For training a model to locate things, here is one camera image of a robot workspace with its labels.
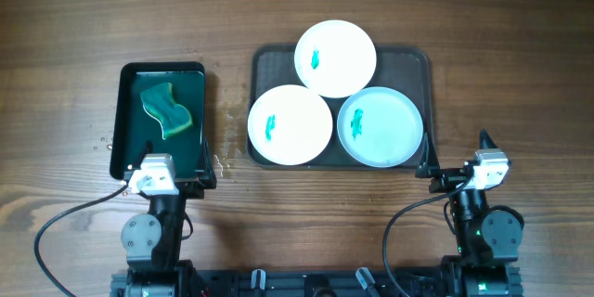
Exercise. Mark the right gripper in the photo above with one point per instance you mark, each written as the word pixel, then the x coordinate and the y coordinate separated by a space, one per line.
pixel 451 179

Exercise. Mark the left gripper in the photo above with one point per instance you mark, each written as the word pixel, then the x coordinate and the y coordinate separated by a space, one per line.
pixel 191 184

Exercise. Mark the green yellow sponge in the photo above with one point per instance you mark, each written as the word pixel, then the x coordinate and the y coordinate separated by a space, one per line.
pixel 159 104

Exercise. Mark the pale blue plate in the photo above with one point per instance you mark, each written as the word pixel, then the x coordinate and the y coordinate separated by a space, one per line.
pixel 380 127

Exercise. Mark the white plate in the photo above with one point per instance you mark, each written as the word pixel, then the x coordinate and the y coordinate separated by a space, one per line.
pixel 289 125
pixel 335 58

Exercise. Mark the white plate top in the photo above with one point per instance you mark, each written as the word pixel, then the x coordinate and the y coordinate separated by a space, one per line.
pixel 335 58

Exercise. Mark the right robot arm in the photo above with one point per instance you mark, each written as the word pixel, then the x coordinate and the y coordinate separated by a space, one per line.
pixel 488 237

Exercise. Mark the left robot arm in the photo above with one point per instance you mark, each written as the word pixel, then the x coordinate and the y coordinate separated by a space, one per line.
pixel 152 240

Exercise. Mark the black serving tray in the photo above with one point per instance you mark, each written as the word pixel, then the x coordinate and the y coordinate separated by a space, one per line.
pixel 403 68

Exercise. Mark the black water basin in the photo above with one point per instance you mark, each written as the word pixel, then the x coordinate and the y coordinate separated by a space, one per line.
pixel 133 127

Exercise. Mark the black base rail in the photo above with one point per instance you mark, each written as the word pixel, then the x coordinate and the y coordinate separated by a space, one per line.
pixel 415 281

